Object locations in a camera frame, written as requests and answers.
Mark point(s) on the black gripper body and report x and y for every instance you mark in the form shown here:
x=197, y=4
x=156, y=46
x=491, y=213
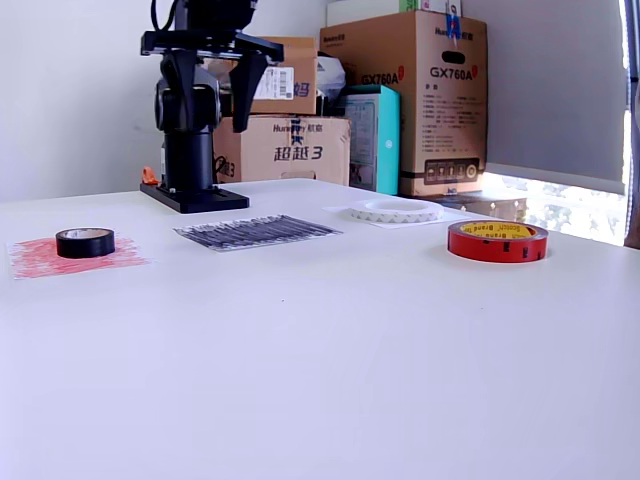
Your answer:
x=215, y=30

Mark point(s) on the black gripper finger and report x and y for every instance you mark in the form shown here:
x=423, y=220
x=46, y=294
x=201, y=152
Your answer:
x=177, y=75
x=247, y=90

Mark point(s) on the white tape roll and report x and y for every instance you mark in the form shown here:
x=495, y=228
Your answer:
x=395, y=217

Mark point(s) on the black tape roll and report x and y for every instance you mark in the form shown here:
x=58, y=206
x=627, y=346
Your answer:
x=85, y=245

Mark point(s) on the red tape roll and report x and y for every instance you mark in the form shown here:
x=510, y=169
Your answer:
x=495, y=250

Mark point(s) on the cardboard box with shipping label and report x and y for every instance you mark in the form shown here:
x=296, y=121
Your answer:
x=300, y=55

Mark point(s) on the Huntkey cardboard box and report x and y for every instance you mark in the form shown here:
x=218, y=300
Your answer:
x=300, y=150

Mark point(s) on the grey plastic bag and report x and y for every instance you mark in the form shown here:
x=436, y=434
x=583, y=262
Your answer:
x=331, y=75

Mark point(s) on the orange clamp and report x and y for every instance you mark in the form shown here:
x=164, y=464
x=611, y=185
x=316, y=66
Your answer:
x=149, y=176

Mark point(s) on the black scribbled paper sheet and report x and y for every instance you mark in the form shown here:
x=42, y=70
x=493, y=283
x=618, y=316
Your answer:
x=260, y=232

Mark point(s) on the teal carton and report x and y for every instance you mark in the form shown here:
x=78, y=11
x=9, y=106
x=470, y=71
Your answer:
x=385, y=150

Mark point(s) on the tall GX760A cardboard box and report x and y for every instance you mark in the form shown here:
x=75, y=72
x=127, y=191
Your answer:
x=430, y=125

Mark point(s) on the green and white box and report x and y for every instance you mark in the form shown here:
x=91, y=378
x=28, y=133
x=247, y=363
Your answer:
x=430, y=5

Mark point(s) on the red scribbled paper sheet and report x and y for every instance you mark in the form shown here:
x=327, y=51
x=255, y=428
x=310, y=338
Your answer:
x=35, y=260

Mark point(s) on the plain white paper sheet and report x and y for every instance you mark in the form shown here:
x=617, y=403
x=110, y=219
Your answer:
x=455, y=220

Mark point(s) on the dark low ledge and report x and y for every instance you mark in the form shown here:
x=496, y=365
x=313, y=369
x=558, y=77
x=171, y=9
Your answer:
x=475, y=205

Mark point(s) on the grey roller blind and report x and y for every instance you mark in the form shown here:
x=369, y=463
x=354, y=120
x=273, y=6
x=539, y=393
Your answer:
x=550, y=90

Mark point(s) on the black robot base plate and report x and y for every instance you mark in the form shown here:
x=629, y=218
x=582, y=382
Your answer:
x=200, y=200

